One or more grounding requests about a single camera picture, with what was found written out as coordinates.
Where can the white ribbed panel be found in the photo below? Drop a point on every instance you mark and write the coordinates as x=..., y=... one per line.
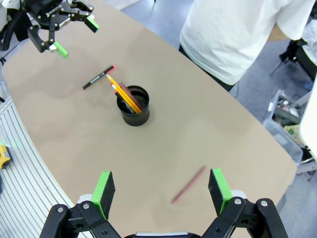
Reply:
x=22, y=186

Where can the black pen with red cap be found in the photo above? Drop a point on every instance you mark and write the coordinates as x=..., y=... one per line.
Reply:
x=116, y=92

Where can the black marker with red ends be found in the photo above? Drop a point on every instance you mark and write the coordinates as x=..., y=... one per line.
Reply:
x=99, y=77

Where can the person in white t-shirt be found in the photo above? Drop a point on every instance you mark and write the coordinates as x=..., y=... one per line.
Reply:
x=223, y=37

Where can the black mesh pen holder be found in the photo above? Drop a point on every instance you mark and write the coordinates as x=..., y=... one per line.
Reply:
x=135, y=119

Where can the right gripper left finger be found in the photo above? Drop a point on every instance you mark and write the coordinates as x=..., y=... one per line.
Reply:
x=104, y=196

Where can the yellow hand tool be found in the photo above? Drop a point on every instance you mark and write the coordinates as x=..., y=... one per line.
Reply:
x=4, y=156

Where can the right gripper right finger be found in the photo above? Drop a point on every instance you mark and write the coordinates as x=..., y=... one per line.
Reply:
x=219, y=191

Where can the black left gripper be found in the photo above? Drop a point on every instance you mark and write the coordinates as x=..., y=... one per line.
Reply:
x=49, y=13

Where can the yellow pencil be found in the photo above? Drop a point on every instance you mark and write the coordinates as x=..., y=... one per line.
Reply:
x=119, y=88
x=121, y=96

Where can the grey plastic storage bin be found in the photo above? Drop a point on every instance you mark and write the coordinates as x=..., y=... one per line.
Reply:
x=280, y=134

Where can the dark red pencil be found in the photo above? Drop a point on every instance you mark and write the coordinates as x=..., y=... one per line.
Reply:
x=128, y=94
x=188, y=185

